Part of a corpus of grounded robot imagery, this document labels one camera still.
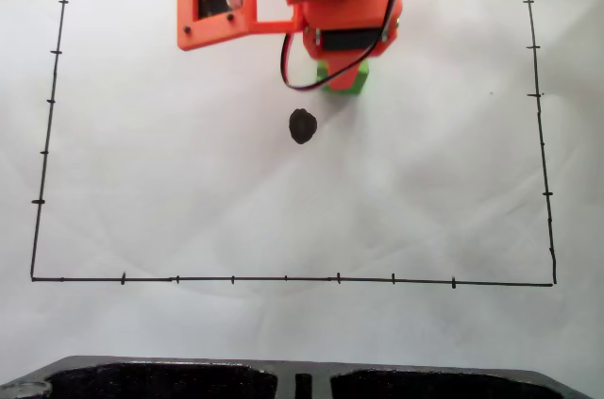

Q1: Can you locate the red black white servo wire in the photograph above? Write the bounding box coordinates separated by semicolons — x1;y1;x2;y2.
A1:
281;0;408;91

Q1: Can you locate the green textured cube block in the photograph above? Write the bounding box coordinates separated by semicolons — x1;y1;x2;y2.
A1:
314;58;372;96

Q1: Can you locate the black dot mark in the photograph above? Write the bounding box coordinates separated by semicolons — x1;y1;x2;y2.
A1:
288;108;318;145

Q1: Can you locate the white paper sheet, drawn rectangle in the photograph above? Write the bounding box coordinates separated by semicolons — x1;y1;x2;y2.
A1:
0;0;604;374

